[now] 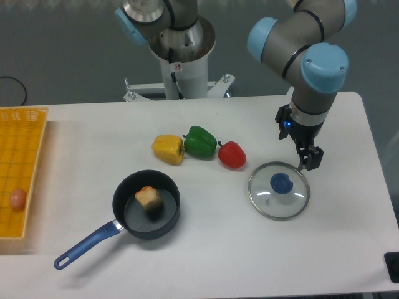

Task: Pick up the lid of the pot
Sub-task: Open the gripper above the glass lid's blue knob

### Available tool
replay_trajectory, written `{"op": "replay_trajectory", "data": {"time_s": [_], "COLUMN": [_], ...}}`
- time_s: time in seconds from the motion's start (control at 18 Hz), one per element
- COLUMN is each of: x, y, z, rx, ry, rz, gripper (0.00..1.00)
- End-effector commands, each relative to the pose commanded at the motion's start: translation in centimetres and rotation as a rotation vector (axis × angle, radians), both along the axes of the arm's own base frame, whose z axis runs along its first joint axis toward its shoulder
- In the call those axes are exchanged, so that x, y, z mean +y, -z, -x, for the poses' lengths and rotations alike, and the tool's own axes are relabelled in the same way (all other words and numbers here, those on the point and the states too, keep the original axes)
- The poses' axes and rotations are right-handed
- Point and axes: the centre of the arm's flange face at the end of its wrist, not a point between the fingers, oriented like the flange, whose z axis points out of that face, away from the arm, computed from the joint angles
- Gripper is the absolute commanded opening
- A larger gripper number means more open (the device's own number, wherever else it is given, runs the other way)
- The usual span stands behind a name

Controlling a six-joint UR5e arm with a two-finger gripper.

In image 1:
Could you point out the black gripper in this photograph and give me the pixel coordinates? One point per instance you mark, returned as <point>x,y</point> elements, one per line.
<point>303,137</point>

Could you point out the glass pot lid blue knob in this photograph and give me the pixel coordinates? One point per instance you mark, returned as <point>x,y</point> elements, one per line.
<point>278,191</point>

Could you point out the second grey robot arm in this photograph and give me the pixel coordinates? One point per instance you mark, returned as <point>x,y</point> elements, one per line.
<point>141,20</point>

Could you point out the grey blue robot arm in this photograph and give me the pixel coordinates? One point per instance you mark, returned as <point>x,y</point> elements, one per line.
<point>297,50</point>

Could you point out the bread piece in pot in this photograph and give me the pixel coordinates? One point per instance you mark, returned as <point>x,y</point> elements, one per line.
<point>149,198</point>

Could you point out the red bell pepper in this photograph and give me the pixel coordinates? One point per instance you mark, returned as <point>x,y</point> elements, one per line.
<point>231,155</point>

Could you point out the green bell pepper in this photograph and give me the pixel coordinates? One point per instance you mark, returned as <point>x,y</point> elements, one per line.
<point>199,142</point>

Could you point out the black table edge fixture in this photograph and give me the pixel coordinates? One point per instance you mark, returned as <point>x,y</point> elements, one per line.
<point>392,263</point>

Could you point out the yellow bell pepper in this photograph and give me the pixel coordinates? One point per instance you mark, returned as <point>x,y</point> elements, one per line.
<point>168,148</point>

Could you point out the yellow plastic basket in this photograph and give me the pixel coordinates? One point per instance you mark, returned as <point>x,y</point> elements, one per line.
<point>22,132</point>

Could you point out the brown egg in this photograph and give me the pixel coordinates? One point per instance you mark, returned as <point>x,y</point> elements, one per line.
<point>17,199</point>

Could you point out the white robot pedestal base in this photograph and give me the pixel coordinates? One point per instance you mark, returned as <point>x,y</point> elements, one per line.
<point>183,58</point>

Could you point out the dark saucepan blue handle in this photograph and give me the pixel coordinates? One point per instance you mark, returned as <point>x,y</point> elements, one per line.
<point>130,216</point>

